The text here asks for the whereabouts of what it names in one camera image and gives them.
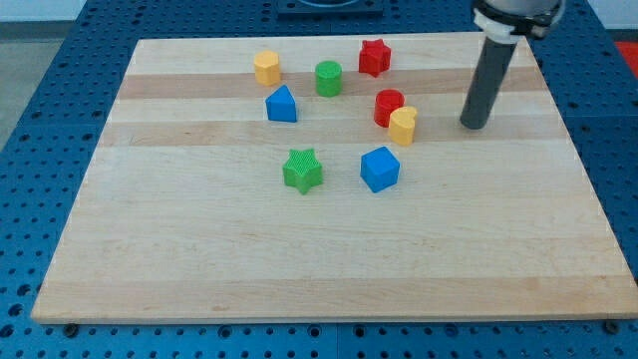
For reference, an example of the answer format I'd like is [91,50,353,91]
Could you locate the yellow heart block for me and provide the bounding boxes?
[388,106,418,146]

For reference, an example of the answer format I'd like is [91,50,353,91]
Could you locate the wooden board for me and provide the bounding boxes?
[31,32,637,324]

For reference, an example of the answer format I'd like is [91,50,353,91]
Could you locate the green star block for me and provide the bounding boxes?
[282,149,323,194]

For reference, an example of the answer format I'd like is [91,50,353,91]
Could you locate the blue cube block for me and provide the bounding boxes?
[360,147,401,192]

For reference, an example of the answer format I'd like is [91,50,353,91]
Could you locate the blue triangle block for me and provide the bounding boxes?
[265,85,297,123]

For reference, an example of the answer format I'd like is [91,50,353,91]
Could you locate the red cylinder block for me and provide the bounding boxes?
[374,89,405,128]

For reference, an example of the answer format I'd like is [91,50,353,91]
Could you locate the green cylinder block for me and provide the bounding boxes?
[315,61,342,97]

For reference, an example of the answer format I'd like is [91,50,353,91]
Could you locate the yellow hexagon block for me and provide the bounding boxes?
[253,50,281,86]

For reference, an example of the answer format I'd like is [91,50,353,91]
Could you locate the red star block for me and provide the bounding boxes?
[358,39,392,77]

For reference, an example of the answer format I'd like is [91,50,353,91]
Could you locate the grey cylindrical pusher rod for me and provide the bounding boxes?
[460,38,516,130]

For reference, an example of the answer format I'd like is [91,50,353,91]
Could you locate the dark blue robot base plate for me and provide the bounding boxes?
[273,0,384,18]

